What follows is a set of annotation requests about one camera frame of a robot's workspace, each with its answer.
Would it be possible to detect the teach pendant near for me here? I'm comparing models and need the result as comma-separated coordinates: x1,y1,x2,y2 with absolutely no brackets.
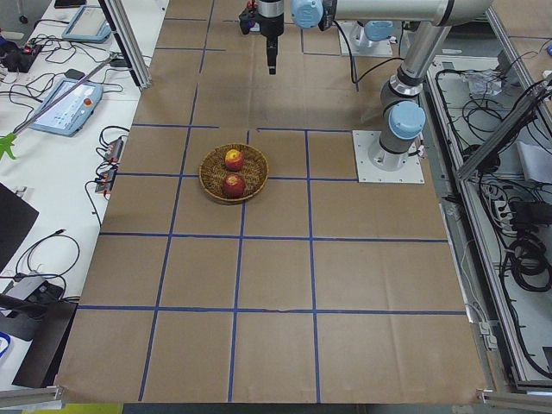
30,81,104,136

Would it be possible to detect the dark red basket apple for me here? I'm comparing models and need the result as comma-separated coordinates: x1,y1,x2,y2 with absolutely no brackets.
223,173,246,198

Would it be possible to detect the teach pendant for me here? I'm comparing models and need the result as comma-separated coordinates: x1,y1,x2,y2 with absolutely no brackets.
61,5,111,43
30,81,104,136

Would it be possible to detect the aluminium frame post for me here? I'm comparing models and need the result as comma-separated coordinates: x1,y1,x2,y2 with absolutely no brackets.
98,0,152,91

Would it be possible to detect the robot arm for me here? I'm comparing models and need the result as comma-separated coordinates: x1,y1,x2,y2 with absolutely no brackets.
351,21,394,49
291,1,492,171

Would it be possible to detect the green grabber stick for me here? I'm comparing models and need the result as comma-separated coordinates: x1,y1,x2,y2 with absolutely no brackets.
0,51,126,161

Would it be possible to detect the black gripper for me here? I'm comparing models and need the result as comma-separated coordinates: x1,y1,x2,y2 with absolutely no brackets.
257,0,285,75

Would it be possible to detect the teach pendant far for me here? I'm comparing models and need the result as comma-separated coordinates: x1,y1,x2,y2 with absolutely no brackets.
61,5,111,43

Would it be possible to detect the yellow-red striped apple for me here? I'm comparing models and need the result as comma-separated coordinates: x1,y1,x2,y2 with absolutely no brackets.
224,148,245,172

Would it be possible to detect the woven wicker basket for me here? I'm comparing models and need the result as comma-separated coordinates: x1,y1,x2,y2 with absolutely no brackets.
199,143,268,204

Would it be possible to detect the black laptop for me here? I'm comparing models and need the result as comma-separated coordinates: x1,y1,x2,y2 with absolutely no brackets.
0,184,39,270

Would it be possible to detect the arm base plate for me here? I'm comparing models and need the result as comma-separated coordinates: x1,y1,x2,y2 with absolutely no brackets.
339,21,394,58
352,130,425,185

